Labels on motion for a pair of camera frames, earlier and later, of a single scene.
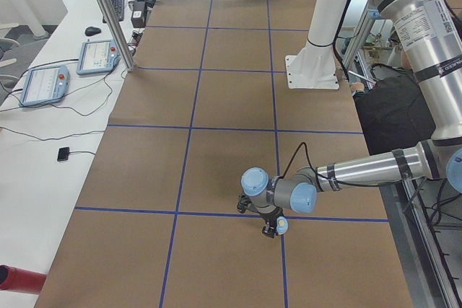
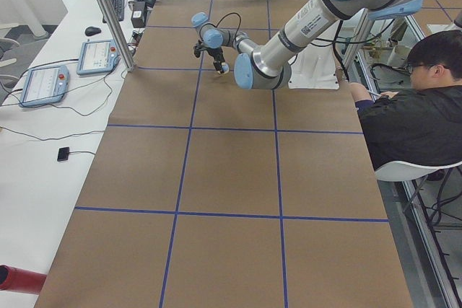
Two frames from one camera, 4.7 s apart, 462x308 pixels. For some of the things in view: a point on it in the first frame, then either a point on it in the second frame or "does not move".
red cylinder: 20,280 does not move
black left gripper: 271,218 to 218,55
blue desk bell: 281,225 to 225,68
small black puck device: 63,154 does not move
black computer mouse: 91,31 does not move
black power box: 138,19 does not move
